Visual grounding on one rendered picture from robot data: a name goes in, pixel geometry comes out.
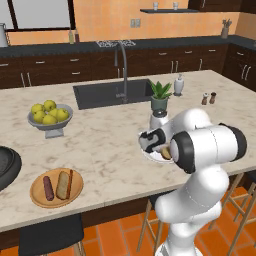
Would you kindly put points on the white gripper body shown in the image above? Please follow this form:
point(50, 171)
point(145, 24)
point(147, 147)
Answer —
point(143, 141)

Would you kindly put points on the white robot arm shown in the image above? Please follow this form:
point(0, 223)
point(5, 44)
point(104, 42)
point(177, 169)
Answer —
point(200, 160)

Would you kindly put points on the white plate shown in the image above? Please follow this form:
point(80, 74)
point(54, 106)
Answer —
point(151, 157)

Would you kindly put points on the tan bun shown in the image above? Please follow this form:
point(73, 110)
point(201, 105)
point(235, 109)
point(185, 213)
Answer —
point(62, 185)
point(165, 153)

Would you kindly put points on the reddish thin sausage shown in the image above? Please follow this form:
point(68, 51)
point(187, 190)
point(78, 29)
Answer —
point(70, 183)

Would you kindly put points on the grey fruit bowl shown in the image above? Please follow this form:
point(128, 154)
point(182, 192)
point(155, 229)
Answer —
point(50, 128)

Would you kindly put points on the dark brown sausage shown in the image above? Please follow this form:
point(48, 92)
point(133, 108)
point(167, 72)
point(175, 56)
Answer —
point(48, 188)

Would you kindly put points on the wooden plate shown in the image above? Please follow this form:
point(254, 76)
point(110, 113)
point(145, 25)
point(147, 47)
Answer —
point(38, 196)

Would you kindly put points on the green plant in grey pot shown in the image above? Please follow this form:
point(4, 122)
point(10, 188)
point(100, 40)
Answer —
point(160, 96)

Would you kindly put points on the dark sink basin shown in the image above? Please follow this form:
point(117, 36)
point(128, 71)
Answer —
point(100, 93)

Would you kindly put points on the white soap dispenser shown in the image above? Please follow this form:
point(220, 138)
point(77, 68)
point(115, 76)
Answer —
point(179, 85)

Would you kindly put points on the black seat wooden stool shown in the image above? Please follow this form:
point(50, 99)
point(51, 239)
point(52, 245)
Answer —
point(243, 206)
point(150, 213)
point(50, 233)

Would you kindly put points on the brown shaker with pale cap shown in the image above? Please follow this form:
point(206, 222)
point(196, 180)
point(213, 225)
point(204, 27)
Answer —
point(204, 99)

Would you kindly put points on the grey curved tap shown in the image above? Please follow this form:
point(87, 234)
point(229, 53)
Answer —
point(124, 66)

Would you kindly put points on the yellow-green apple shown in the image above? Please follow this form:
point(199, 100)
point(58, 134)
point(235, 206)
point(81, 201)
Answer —
point(39, 117)
point(37, 108)
point(49, 120)
point(62, 114)
point(50, 104)

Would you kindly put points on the long dark wood cupboard run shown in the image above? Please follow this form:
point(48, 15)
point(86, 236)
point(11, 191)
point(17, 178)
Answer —
point(66, 68)

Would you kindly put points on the short dark wood cupboard run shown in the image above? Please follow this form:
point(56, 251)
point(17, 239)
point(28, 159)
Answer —
point(241, 66)

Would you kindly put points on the dark red bottle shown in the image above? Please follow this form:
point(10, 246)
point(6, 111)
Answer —
point(77, 36)

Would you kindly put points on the pale bottle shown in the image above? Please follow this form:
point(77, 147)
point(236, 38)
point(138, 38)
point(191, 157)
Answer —
point(71, 37)

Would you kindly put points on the white cup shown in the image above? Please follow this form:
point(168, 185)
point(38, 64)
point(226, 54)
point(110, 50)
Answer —
point(155, 5)
point(175, 5)

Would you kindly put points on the grey pot with tools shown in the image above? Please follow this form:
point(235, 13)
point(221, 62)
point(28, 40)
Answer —
point(225, 30)

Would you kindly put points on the black round pan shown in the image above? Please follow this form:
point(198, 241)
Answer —
point(6, 166)

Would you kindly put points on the dark framed window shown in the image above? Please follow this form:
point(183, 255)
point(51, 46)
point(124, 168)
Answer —
point(40, 13)

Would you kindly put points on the grey kettle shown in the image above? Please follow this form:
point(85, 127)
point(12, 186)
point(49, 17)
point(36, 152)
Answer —
point(2, 35)

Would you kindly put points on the grey wall socket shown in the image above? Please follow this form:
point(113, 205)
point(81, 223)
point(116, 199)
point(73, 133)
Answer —
point(135, 23)

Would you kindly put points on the dark wall shelf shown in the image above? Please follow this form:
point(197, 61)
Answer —
point(170, 11)

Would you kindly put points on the dark wall cupboard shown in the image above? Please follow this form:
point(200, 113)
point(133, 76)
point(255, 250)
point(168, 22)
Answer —
point(220, 5)

